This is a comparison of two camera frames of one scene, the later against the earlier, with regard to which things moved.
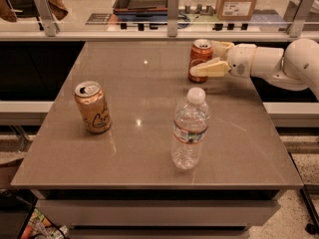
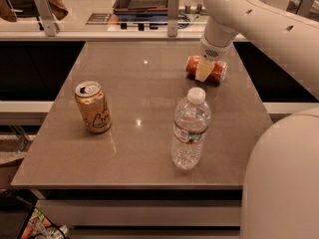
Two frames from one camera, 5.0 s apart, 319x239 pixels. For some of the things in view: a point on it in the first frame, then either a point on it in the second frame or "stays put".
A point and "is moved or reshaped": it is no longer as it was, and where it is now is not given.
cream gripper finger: [214, 68] to [204, 68]
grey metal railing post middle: [172, 13] stays put
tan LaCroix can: [93, 107] stays put
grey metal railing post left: [45, 12] stays put
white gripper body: [240, 60] to [212, 51]
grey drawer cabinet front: [159, 213] stays put
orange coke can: [201, 51] is moved or reshaped
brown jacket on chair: [55, 1] stays put
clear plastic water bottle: [190, 125] stays put
